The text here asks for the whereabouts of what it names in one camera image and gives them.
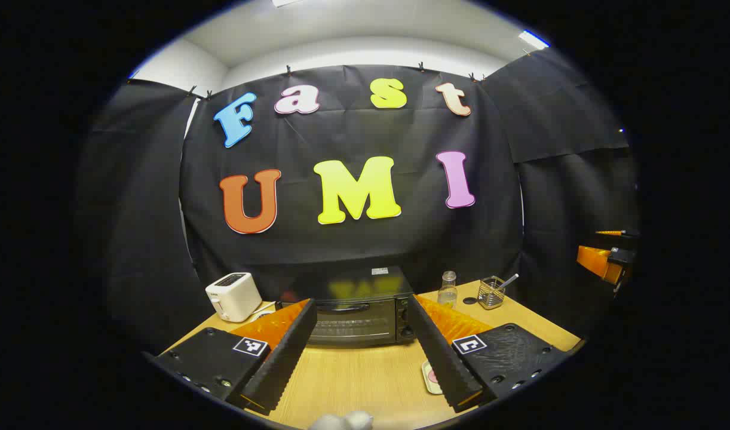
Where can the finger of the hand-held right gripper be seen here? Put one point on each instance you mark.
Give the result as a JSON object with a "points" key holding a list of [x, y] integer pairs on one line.
{"points": [[592, 258]]}

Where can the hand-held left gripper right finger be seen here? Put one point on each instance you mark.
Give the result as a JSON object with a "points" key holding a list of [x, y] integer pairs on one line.
{"points": [[439, 358]]}

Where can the clear bottle with yellow print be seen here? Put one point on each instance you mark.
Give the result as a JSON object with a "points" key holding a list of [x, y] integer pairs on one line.
{"points": [[447, 294]]}

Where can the black electric oven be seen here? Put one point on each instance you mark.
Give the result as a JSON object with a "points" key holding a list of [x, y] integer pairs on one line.
{"points": [[359, 325]]}

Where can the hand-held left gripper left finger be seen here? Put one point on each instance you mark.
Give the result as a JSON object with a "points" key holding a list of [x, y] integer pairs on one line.
{"points": [[284, 358]]}

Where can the pink ham slice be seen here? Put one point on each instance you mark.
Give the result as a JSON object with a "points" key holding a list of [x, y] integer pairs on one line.
{"points": [[432, 377]]}

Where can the cream rectangular plate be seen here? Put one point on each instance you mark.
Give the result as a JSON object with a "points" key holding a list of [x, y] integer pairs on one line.
{"points": [[428, 387]]}

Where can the ceiling light panel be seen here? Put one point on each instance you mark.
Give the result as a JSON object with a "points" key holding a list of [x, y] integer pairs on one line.
{"points": [[533, 39]]}

